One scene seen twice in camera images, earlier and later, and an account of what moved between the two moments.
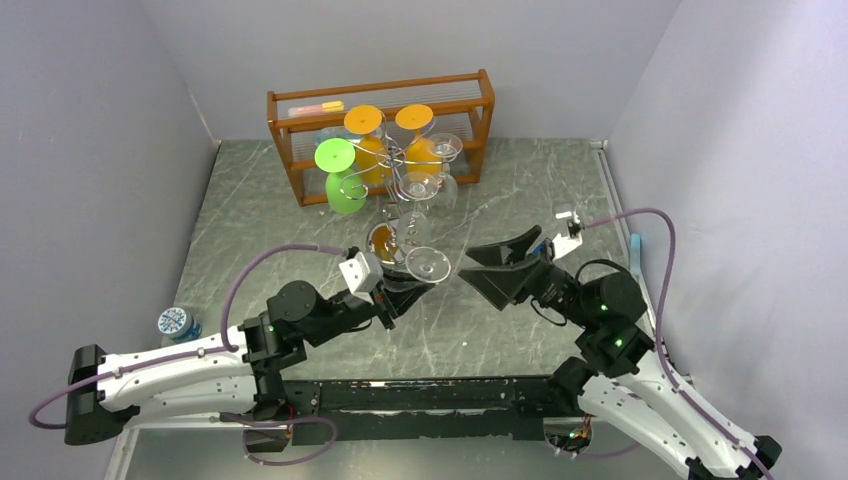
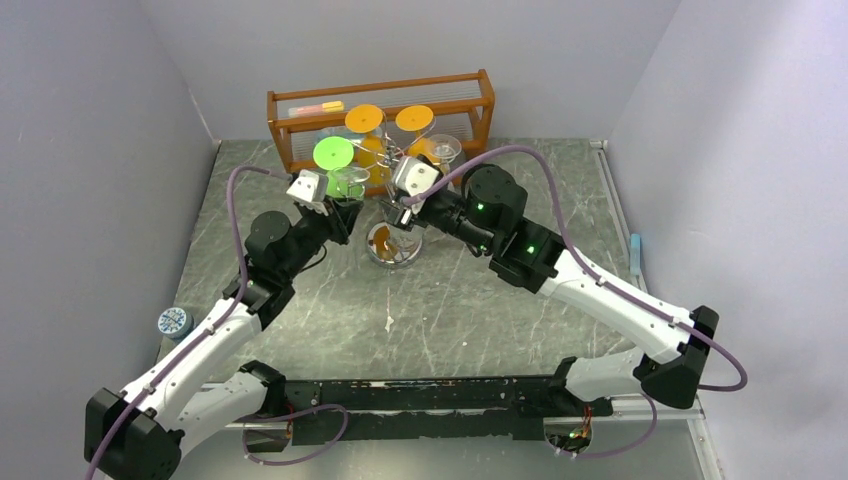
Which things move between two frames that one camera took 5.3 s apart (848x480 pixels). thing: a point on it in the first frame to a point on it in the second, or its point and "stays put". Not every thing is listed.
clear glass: x=415 y=229 to x=393 y=246
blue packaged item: x=326 y=133 stays put
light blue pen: x=635 y=254 stays put
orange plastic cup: x=372 y=157 stays put
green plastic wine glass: x=345 y=188 stays put
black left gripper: x=397 y=302 to x=341 y=218
